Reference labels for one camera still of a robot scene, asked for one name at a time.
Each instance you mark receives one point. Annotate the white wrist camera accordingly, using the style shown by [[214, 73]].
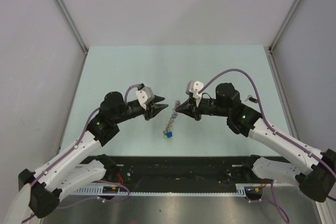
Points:
[[144, 95], [193, 89]]

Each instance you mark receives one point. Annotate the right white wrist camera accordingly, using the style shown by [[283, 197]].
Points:
[[193, 89]]

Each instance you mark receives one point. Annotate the aluminium frame post left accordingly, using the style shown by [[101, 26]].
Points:
[[60, 4]]

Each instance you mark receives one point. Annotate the aluminium frame post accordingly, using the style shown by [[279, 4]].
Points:
[[60, 4], [285, 24]]

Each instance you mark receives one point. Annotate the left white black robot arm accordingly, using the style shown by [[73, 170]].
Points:
[[53, 181]]

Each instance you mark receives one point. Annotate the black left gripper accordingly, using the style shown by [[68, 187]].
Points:
[[152, 109]]

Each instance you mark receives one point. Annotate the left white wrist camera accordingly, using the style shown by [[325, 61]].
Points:
[[144, 95]]

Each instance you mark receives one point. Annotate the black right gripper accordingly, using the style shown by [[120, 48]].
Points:
[[188, 108]]

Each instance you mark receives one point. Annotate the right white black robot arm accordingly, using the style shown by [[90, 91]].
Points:
[[310, 169]]

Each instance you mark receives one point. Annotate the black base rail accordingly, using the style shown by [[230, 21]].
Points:
[[152, 173]]

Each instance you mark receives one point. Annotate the white slotted cable duct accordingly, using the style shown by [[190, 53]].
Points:
[[108, 190]]

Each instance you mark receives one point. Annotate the metal keyring with coloured tags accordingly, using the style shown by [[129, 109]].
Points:
[[168, 131]]

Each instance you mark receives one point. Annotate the black key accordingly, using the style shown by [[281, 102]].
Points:
[[251, 99]]

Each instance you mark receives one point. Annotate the aluminium frame post right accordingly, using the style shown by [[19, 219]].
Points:
[[285, 24]]

